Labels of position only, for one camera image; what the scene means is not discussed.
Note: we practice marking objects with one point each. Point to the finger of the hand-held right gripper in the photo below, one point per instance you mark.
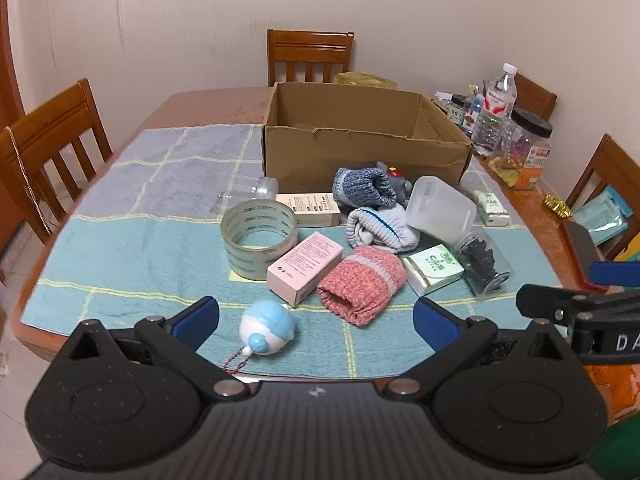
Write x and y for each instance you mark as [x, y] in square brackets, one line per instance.
[617, 272]
[550, 302]

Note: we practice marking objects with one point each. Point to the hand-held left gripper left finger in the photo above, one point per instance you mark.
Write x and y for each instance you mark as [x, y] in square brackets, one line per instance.
[195, 322]

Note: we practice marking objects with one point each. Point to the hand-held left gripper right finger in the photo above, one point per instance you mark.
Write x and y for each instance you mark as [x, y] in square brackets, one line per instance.
[435, 327]

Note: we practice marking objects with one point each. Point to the green tissue packet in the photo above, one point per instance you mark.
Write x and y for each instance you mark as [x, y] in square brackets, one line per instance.
[432, 267]
[492, 206]

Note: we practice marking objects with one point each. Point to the clear jar of black clips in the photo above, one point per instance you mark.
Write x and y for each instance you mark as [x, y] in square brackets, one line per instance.
[482, 262]

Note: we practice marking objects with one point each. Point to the clear packing tape roll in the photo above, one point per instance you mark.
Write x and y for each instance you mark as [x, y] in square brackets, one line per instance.
[240, 255]

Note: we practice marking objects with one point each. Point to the pink knitted sock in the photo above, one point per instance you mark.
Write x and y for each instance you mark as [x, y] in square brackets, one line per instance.
[360, 280]

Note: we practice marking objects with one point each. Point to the white sock with blue stripe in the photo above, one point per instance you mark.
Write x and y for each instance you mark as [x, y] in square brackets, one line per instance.
[380, 227]

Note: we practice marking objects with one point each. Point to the translucent white plastic container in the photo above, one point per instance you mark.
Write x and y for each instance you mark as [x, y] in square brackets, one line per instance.
[440, 207]

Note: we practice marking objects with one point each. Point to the pink carton box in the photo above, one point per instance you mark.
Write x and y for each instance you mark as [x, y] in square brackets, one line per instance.
[305, 265]

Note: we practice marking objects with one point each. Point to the clear plastic jar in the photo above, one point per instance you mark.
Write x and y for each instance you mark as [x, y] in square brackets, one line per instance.
[250, 192]

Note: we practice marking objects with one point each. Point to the grey plastic toy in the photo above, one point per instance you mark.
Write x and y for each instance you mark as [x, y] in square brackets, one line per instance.
[400, 182]

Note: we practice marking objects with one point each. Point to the blue knitted sock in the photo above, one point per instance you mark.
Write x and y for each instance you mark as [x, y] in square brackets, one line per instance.
[360, 187]

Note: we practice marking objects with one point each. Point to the cream carton box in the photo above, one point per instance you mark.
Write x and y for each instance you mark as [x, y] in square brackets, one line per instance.
[315, 212]

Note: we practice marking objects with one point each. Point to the brown cardboard box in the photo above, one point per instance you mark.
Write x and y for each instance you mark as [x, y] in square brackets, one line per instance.
[325, 155]

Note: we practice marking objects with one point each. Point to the dark flat device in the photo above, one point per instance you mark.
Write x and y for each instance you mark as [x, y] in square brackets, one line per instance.
[580, 240]

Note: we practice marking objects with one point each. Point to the colourful patterned cloth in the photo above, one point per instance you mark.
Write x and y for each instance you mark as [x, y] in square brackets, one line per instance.
[617, 390]

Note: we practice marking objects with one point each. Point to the teal plastic packets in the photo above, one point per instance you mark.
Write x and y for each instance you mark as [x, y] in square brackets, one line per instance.
[600, 217]

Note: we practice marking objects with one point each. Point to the gold foil wrapper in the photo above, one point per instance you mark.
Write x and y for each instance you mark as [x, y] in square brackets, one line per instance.
[557, 206]

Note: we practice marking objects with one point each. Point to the blue checked towel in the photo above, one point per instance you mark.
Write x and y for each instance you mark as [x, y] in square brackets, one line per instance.
[150, 240]

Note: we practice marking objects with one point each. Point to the wooden chair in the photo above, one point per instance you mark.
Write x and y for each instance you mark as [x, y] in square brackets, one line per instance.
[540, 92]
[50, 125]
[310, 50]
[607, 165]

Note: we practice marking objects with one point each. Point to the yellow snack packet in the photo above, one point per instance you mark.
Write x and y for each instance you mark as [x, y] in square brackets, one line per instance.
[505, 175]

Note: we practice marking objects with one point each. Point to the black lid snack jar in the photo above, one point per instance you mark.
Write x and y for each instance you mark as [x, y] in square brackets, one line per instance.
[530, 150]

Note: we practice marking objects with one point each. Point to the clear plastic water bottle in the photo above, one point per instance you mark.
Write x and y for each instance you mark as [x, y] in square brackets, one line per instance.
[497, 105]

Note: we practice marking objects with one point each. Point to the small blue cap bottle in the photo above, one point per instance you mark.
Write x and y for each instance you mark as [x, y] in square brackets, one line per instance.
[474, 112]

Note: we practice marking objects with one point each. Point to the small dark lid jar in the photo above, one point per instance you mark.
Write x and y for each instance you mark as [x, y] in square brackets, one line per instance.
[457, 110]

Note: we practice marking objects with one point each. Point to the gold tissue box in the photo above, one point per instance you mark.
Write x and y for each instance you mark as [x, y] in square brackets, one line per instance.
[365, 80]

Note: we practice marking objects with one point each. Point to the wooden door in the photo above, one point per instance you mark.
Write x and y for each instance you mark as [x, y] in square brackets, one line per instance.
[7, 70]

